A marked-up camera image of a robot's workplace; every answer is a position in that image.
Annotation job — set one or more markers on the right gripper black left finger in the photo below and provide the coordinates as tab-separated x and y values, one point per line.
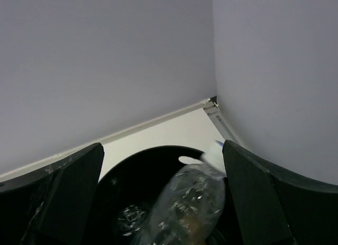
51	204

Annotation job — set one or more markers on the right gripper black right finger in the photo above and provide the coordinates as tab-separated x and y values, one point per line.
277	206

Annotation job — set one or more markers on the white-capped clear bottle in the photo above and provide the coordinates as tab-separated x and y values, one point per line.
190	205

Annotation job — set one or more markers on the black cylindrical bin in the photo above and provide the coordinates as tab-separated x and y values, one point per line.
126	194

